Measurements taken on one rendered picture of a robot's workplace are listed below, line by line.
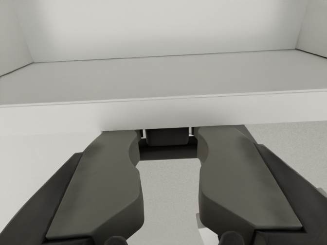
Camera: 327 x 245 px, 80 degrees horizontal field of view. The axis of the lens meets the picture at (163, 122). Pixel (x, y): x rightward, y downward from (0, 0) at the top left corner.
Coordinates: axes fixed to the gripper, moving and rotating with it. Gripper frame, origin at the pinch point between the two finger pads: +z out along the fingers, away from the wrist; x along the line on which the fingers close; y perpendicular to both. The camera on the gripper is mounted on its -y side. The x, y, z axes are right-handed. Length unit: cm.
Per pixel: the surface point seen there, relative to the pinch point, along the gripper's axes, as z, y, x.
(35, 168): 14.5, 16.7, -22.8
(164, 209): 91, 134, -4
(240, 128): 52, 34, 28
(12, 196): 14.5, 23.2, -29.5
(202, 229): 14.6, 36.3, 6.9
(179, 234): 91, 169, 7
